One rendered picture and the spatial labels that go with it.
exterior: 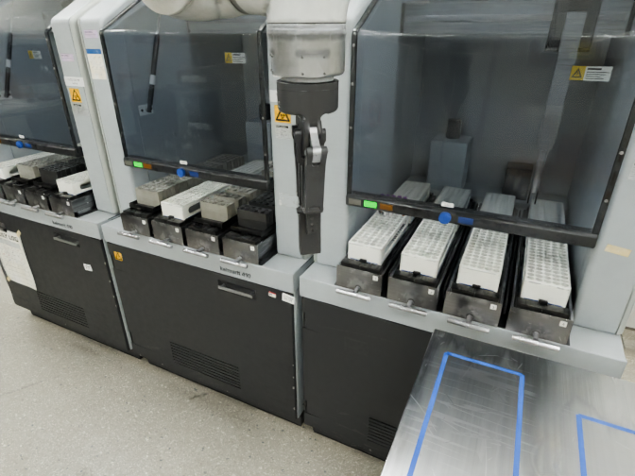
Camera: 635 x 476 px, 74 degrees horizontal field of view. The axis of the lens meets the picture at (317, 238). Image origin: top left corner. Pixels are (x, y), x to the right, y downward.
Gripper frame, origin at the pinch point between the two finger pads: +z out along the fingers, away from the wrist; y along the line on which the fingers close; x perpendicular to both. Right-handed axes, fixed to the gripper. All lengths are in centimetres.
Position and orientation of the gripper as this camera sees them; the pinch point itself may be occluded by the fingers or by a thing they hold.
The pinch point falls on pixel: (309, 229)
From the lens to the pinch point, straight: 60.0
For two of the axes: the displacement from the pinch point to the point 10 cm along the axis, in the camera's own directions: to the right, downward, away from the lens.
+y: 1.8, 4.4, -8.8
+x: 9.8, -0.9, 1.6
